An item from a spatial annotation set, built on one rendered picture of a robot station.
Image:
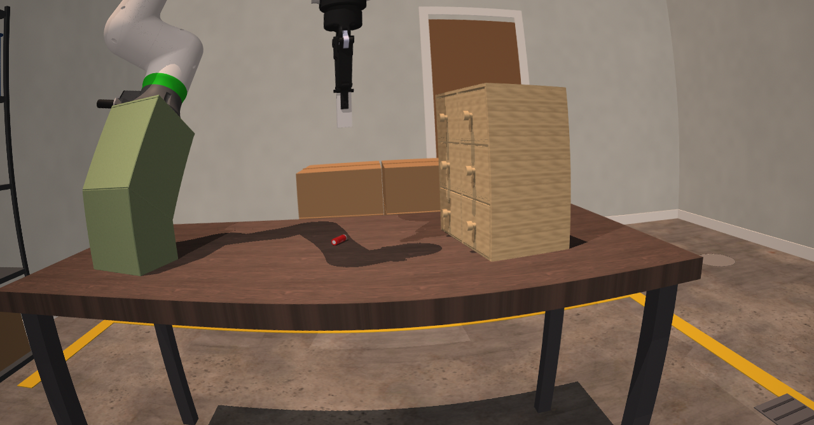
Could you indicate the red aa battery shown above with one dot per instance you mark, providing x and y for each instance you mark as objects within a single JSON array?
[{"x": 339, "y": 239}]

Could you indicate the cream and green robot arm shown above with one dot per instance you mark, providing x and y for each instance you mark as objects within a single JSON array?
[{"x": 169, "y": 55}]

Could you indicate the light wooden chest of drawers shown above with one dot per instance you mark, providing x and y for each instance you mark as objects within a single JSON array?
[{"x": 529, "y": 163}]

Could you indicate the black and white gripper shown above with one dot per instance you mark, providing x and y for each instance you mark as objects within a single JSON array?
[{"x": 341, "y": 21}]

